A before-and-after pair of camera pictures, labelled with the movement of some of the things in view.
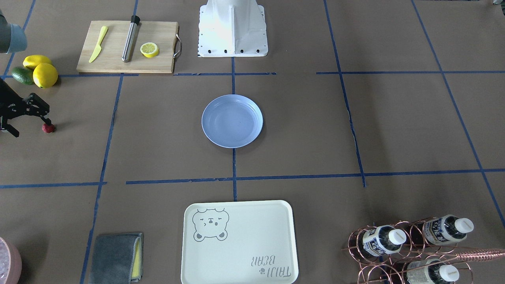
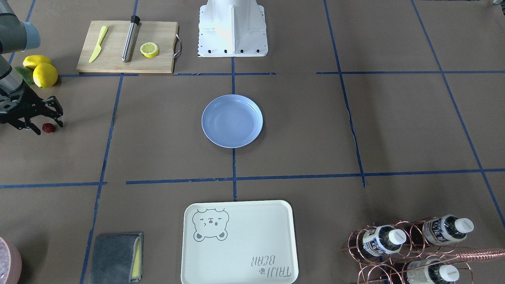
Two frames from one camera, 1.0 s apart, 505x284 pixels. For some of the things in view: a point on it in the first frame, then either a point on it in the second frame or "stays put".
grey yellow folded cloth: x=117 y=259 stays put
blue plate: x=232 y=121 stays put
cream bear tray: x=252 y=242 stays put
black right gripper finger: x=12 y=130 -> x=35 y=129
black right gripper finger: x=47 y=120 -> x=59 y=122
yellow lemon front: x=45 y=75 stays put
